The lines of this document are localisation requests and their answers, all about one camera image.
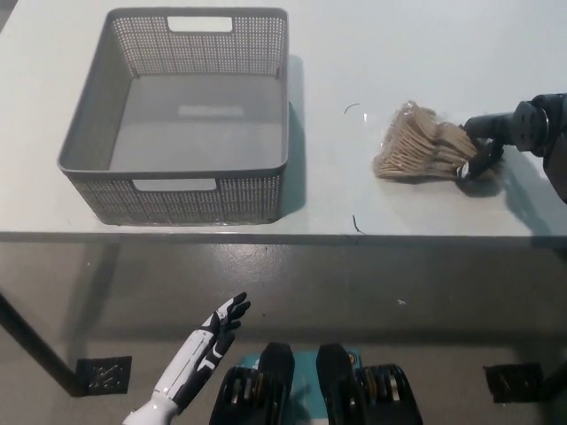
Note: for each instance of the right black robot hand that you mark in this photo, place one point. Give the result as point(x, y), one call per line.
point(491, 128)

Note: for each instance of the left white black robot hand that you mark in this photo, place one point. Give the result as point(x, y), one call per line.
point(195, 350)

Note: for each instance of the bag of wooden forks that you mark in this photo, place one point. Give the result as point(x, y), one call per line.
point(416, 146)

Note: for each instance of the black floor tape patch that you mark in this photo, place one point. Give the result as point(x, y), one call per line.
point(104, 375)
point(514, 383)

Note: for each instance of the grey perforated plastic basket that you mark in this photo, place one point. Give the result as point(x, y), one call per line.
point(181, 197)

